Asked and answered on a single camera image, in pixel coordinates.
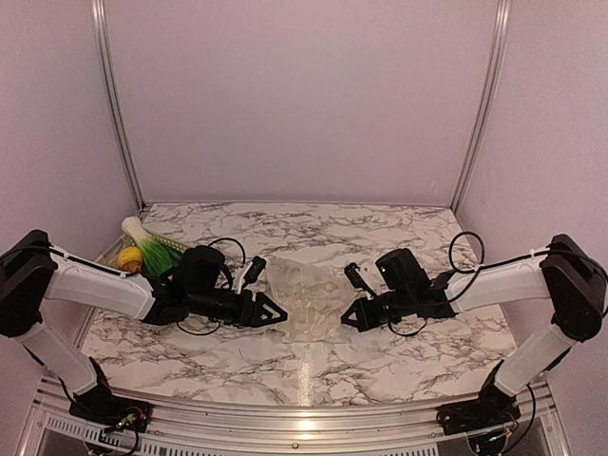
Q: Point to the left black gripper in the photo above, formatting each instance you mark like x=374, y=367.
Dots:
x=256, y=311

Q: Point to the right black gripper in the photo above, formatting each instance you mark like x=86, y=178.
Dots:
x=366, y=321

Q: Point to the clear polka dot zip bag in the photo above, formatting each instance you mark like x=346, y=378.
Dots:
x=314, y=298

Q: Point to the fake green bok choy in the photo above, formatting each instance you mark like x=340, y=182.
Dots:
x=157, y=257

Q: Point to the fake yellow lemon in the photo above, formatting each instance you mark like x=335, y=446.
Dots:
x=129, y=254

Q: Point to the fake brown potato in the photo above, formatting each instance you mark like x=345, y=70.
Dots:
x=133, y=267

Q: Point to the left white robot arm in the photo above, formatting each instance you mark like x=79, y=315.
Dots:
x=34, y=270

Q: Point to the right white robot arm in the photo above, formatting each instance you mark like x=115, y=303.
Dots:
x=560, y=272

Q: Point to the pale green plastic basket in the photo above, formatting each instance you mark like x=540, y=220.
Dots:
x=110, y=256

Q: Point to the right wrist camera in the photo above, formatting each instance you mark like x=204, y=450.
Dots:
x=351, y=272

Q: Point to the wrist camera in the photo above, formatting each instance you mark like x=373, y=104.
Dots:
x=351, y=272
x=249, y=273

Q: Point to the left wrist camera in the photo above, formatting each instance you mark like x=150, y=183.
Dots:
x=249, y=273

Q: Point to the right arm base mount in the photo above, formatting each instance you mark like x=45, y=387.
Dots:
x=490, y=408

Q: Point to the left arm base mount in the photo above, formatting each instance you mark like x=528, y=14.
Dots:
x=111, y=411

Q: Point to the front aluminium table rail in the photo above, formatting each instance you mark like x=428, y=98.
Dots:
x=190, y=427

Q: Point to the right aluminium frame post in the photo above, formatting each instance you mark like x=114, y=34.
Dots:
x=489, y=89

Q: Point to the aluminium frame post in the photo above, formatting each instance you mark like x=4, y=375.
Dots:
x=102, y=38
x=489, y=89

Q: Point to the left aluminium frame post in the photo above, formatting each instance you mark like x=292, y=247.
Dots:
x=102, y=38

